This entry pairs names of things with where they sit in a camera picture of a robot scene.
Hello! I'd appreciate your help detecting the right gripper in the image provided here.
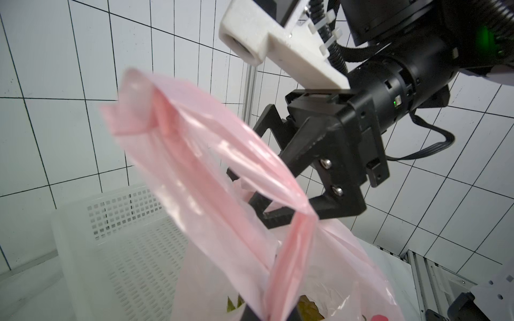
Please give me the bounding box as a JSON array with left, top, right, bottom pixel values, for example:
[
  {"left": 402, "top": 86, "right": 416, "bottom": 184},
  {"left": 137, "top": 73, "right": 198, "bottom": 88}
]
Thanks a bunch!
[{"left": 250, "top": 36, "right": 456, "bottom": 219}]

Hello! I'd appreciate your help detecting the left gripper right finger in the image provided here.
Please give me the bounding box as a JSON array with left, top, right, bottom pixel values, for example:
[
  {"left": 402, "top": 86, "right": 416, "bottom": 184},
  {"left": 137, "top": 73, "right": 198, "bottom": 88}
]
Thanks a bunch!
[{"left": 286, "top": 306, "right": 303, "bottom": 321}]

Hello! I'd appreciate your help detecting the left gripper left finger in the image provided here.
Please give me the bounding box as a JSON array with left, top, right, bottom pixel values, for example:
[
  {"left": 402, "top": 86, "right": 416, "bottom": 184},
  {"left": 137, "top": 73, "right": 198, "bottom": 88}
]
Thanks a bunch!
[{"left": 240, "top": 305, "right": 260, "bottom": 321}]

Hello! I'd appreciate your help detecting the yellow pineapple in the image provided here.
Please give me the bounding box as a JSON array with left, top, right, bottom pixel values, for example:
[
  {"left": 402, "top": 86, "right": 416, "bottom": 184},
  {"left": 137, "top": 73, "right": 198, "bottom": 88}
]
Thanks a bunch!
[{"left": 226, "top": 295, "right": 325, "bottom": 321}]

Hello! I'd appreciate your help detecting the pink plastic bag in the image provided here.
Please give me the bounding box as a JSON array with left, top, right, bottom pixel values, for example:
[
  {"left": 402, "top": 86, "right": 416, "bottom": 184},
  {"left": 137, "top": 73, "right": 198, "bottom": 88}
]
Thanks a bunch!
[{"left": 102, "top": 68, "right": 404, "bottom": 320}]

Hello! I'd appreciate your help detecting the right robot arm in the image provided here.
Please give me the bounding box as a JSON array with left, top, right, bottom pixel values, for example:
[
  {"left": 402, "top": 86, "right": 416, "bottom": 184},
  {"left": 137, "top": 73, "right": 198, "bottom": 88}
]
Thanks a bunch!
[{"left": 218, "top": 1, "right": 513, "bottom": 219}]

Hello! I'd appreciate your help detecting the white plastic basket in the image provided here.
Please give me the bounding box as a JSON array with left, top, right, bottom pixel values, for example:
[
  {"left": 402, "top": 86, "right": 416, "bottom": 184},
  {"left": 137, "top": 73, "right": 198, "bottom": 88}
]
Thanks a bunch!
[{"left": 52, "top": 184, "right": 187, "bottom": 320}]

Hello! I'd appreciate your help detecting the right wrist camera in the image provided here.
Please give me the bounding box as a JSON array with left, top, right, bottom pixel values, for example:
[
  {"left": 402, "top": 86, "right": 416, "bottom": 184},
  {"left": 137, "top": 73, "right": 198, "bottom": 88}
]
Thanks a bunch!
[{"left": 219, "top": 1, "right": 350, "bottom": 90}]

